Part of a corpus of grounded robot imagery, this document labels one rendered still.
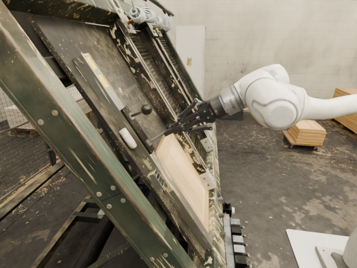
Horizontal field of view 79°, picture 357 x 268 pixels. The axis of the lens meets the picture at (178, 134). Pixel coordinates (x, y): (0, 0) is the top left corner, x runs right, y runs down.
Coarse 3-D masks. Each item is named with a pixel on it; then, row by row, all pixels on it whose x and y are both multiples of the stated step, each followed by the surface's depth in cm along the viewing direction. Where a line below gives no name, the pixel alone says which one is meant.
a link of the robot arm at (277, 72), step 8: (256, 72) 66; (264, 72) 65; (272, 72) 65; (280, 72) 64; (240, 80) 70; (248, 80) 65; (280, 80) 64; (288, 80) 65; (240, 88) 68; (240, 96) 68
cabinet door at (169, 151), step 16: (160, 144) 103; (176, 144) 121; (160, 160) 94; (176, 160) 112; (176, 176) 103; (192, 176) 123; (192, 192) 112; (208, 192) 135; (192, 208) 102; (208, 208) 122; (208, 224) 111
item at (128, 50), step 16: (112, 0) 102; (144, 0) 104; (112, 32) 108; (128, 32) 107; (128, 48) 110; (128, 64) 113; (144, 64) 115; (144, 80) 115; (160, 96) 117; (160, 112) 121; (192, 144) 130; (208, 176) 133
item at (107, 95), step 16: (80, 64) 73; (96, 64) 77; (96, 80) 74; (112, 96) 77; (112, 112) 78; (128, 128) 80; (144, 160) 84; (176, 192) 89; (176, 208) 91; (192, 224) 94; (208, 240) 97
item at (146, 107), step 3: (144, 105) 72; (147, 105) 72; (141, 108) 72; (144, 108) 71; (147, 108) 71; (150, 108) 72; (141, 111) 72; (144, 111) 71; (147, 111) 71; (150, 111) 72; (129, 114) 79; (132, 114) 79; (135, 114) 77; (138, 114) 77; (144, 114) 73; (147, 114) 72; (132, 117) 80
